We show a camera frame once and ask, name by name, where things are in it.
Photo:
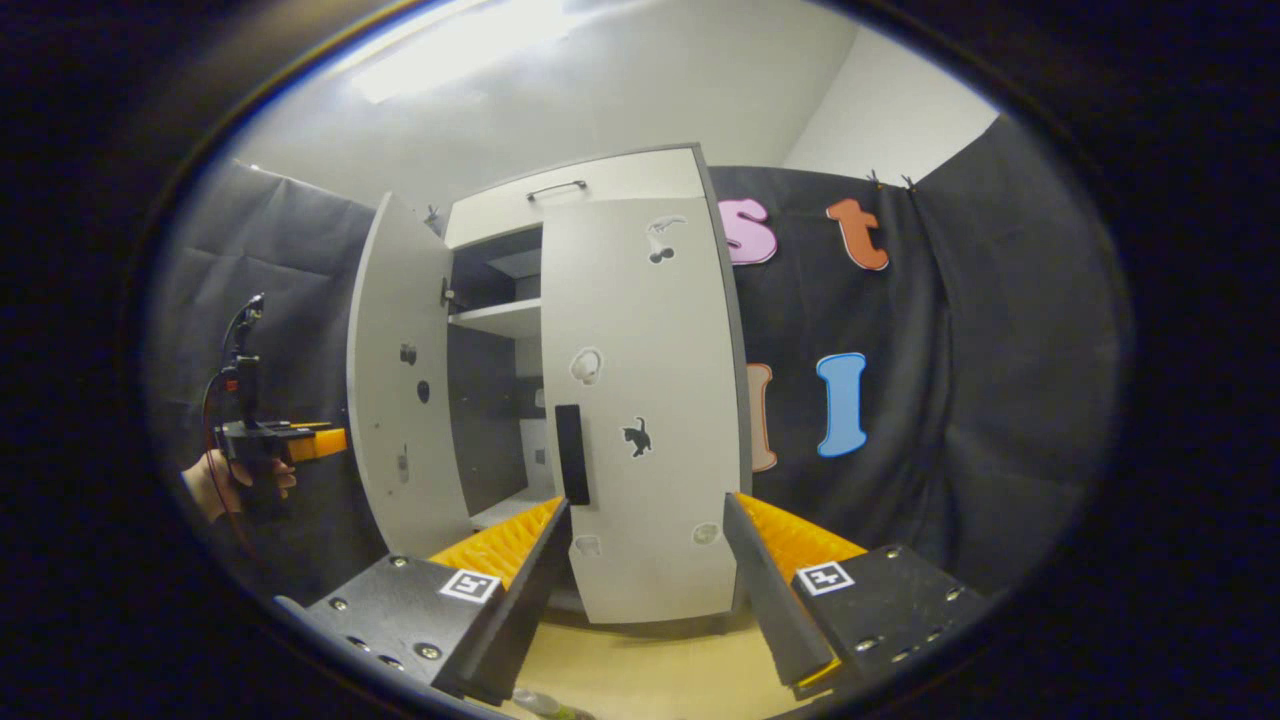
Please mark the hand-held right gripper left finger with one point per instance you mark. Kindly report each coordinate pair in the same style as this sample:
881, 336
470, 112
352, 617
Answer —
515, 615

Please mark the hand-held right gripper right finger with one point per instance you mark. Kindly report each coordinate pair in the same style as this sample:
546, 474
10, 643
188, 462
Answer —
765, 595

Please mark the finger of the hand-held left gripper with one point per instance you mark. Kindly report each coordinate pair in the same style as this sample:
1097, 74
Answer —
320, 444

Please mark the white cabinet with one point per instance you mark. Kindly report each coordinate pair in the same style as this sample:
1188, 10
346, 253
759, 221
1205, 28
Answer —
480, 280

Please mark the white cabinet shelf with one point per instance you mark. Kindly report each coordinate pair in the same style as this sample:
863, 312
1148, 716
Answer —
510, 510
505, 318

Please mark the metal door hinge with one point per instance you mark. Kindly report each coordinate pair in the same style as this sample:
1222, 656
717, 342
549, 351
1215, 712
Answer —
447, 293

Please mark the white cabinet drawer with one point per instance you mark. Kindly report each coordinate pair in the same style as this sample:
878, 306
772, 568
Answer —
640, 178

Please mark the black backdrop cloth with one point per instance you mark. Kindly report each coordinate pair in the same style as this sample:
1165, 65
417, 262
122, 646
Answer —
980, 400

